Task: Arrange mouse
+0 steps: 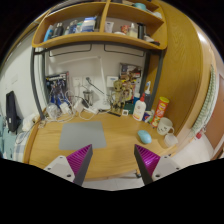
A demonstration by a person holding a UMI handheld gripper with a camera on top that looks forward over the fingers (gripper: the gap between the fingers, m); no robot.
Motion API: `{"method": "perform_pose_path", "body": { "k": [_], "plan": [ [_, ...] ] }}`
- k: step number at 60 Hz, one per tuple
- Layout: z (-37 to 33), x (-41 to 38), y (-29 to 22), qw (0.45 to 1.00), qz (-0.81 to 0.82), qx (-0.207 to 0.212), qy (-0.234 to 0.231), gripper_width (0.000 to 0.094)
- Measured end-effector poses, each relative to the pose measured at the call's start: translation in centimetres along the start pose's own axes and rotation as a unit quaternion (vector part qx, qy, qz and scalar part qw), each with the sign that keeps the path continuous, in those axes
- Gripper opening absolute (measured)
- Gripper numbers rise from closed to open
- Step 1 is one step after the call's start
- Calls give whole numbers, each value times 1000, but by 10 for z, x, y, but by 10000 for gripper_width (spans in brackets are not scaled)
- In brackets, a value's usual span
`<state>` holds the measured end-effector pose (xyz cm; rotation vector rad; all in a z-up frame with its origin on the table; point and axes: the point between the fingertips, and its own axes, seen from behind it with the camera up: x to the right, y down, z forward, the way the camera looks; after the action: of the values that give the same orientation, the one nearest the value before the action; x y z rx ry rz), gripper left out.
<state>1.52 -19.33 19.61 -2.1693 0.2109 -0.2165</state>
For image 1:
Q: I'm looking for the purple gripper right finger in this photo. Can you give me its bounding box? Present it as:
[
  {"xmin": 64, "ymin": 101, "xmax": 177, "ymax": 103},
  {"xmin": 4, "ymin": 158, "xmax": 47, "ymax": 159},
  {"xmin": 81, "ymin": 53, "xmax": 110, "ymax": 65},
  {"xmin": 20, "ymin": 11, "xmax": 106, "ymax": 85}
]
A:
[{"xmin": 133, "ymin": 144, "xmax": 182, "ymax": 186}]

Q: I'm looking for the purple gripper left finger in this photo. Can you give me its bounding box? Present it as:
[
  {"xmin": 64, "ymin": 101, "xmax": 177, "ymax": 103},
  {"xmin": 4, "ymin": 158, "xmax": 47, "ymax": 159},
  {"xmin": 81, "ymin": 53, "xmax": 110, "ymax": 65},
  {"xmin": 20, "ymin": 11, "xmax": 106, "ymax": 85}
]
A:
[{"xmin": 44, "ymin": 143, "xmax": 94, "ymax": 187}]

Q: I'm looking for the grey mouse pad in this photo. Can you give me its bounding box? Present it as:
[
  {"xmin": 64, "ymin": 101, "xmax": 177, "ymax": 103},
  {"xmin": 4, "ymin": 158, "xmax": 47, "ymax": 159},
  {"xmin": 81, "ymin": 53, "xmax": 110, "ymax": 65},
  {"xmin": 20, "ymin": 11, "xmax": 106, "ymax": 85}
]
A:
[{"xmin": 59, "ymin": 121, "xmax": 106, "ymax": 150}]

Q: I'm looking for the light blue computer mouse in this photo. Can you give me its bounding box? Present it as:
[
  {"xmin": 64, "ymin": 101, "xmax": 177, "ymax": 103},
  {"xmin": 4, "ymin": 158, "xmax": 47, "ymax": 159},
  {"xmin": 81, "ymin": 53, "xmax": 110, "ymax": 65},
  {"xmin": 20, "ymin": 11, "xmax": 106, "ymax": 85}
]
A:
[{"xmin": 138, "ymin": 130, "xmax": 152, "ymax": 144}]

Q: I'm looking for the clear plastic container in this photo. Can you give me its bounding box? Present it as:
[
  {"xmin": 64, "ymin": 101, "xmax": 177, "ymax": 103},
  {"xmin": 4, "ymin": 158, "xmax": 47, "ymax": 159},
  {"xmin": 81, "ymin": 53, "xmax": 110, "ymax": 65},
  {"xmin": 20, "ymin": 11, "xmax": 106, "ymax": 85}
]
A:
[{"xmin": 164, "ymin": 133, "xmax": 178, "ymax": 147}]

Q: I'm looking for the white mug with face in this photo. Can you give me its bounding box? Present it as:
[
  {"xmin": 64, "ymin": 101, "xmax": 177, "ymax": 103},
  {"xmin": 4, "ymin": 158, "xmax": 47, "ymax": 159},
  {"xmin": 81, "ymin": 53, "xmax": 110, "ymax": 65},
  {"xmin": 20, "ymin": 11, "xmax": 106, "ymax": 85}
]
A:
[{"xmin": 157, "ymin": 117, "xmax": 174, "ymax": 136}]

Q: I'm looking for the white lotion bottle red cap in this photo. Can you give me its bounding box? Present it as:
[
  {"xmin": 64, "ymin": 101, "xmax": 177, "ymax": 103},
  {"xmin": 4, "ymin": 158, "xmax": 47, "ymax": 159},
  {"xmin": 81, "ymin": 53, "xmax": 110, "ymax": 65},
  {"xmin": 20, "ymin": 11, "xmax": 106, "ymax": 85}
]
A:
[{"xmin": 133, "ymin": 94, "xmax": 146, "ymax": 121}]

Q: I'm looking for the white power adapter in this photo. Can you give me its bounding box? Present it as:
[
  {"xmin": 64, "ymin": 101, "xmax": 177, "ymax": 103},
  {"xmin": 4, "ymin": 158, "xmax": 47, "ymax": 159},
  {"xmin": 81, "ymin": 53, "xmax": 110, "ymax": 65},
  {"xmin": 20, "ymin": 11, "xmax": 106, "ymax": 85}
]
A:
[{"xmin": 74, "ymin": 101, "xmax": 84, "ymax": 113}]

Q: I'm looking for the red chips can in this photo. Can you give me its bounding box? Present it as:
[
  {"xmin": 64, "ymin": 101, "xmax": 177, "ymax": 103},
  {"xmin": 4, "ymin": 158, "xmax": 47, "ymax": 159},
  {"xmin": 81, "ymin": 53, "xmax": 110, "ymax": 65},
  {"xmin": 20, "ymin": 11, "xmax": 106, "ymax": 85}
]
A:
[{"xmin": 151, "ymin": 97, "xmax": 169, "ymax": 127}]

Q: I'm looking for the blue spray bottle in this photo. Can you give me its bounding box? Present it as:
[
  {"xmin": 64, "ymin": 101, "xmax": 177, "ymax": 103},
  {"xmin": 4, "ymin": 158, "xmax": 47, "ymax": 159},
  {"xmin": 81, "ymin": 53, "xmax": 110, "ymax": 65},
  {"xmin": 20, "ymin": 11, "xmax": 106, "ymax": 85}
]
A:
[{"xmin": 144, "ymin": 81, "xmax": 151, "ymax": 102}]

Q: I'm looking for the glass french press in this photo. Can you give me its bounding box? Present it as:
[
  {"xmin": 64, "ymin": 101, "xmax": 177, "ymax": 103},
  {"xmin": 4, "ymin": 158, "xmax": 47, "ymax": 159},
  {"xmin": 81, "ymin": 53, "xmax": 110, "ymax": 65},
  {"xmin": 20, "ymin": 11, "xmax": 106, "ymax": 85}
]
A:
[{"xmin": 83, "ymin": 88, "xmax": 93, "ymax": 106}]

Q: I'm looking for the Groot figurine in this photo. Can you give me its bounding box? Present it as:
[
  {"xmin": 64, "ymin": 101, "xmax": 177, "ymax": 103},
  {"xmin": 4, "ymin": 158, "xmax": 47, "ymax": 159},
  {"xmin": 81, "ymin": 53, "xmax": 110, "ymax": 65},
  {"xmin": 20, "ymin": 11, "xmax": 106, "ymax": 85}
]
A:
[{"xmin": 111, "ymin": 80, "xmax": 125, "ymax": 112}]

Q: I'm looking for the black bag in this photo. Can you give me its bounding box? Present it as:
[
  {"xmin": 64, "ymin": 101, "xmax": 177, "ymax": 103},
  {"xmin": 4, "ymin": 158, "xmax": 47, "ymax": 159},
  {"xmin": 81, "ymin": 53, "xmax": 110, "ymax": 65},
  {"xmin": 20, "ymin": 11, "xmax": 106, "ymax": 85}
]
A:
[{"xmin": 6, "ymin": 91, "xmax": 21, "ymax": 132}]

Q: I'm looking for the blue robot model box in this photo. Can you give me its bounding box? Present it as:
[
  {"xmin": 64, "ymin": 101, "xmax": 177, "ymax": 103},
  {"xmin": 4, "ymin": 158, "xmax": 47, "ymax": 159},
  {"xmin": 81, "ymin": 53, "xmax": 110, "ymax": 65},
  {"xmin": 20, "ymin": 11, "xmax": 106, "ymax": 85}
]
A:
[{"xmin": 45, "ymin": 72, "xmax": 69, "ymax": 106}]

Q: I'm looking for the wooden wall shelf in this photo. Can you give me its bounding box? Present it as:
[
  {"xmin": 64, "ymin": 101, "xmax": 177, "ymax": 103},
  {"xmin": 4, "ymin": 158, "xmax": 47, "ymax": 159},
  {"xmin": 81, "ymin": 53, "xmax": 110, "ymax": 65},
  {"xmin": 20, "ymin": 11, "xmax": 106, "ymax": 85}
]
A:
[{"xmin": 32, "ymin": 0, "xmax": 167, "ymax": 50}]

